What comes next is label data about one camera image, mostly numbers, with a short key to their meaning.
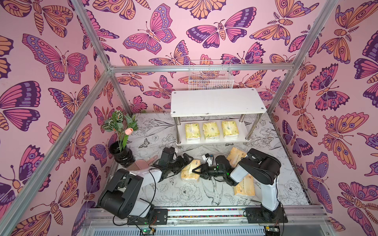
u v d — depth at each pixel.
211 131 0.97
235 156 0.92
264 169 0.51
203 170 0.82
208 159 0.88
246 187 0.79
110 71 0.92
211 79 1.05
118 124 0.75
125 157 0.84
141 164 0.93
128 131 0.74
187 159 0.82
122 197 0.43
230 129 0.97
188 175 0.83
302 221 0.74
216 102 0.80
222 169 0.76
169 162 0.73
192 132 0.96
